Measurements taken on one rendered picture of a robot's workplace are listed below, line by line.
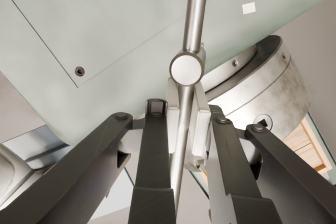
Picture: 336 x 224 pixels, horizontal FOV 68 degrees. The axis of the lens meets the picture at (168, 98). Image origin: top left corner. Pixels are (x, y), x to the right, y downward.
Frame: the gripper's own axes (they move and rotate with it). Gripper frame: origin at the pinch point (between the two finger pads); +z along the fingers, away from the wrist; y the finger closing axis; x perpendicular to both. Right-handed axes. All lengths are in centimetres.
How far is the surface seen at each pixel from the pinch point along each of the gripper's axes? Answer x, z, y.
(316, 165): -36, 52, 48
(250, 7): 8.0, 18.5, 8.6
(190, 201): -127, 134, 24
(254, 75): -1.5, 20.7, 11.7
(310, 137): -25, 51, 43
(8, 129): -83, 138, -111
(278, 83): -2.7, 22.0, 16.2
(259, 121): -9.5, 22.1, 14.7
